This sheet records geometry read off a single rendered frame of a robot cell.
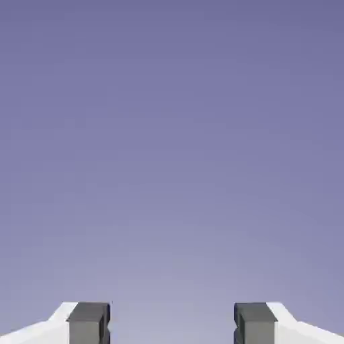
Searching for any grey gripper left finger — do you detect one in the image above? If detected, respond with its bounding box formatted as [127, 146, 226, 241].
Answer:
[0, 301, 112, 344]

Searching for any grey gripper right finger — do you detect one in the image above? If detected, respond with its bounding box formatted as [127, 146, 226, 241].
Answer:
[232, 301, 344, 344]

